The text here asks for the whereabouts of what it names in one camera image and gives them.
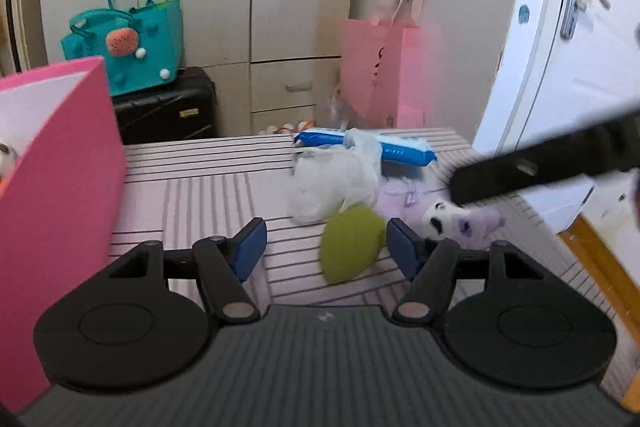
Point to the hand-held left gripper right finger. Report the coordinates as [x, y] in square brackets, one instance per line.
[402, 252]

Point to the blue wet wipes packet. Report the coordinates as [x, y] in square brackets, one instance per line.
[405, 149]

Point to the teal felt handbag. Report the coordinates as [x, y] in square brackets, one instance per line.
[150, 37]

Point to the blue door sticker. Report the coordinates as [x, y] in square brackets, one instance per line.
[523, 14]

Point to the purple plush toy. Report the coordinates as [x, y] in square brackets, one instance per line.
[475, 224]

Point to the clear plastic bag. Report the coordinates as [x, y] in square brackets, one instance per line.
[325, 182]

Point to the pink cardboard box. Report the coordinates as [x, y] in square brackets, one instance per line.
[60, 182]

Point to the pink paper bag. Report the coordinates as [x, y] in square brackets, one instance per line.
[375, 72]

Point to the pink striped tablecloth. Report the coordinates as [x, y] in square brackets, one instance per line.
[200, 187]

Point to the white door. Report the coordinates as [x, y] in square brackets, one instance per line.
[550, 82]

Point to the black suitcase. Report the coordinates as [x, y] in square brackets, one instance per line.
[165, 112]

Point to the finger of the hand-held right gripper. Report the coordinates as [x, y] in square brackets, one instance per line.
[500, 177]

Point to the white and brown plush toy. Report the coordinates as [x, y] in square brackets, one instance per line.
[6, 159]

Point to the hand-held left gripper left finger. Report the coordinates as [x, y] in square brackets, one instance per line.
[250, 249]

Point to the green teardrop sponge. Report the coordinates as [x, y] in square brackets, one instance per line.
[350, 247]

